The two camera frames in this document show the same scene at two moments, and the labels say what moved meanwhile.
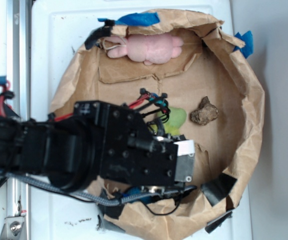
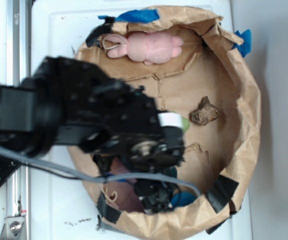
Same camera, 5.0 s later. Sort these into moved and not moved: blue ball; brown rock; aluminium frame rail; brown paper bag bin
Moved: blue ball
Not moved: brown rock; aluminium frame rail; brown paper bag bin
